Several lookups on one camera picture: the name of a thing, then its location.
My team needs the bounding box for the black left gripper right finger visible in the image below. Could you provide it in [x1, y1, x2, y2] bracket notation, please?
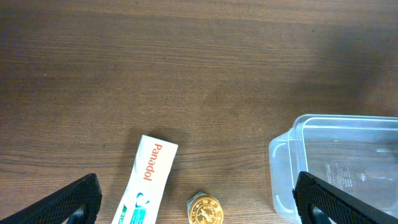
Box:
[292, 171, 397, 224]

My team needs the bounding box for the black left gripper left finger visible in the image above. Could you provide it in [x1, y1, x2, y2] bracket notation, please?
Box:
[1, 173, 102, 224]

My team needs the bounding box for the clear plastic container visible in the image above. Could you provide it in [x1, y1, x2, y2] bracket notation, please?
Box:
[269, 114, 397, 223]

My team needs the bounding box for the white Panadol box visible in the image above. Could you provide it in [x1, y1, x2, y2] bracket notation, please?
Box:
[112, 135, 178, 224]

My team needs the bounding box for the gold lid balm jar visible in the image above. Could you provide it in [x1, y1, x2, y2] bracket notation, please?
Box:
[187, 192, 224, 224]

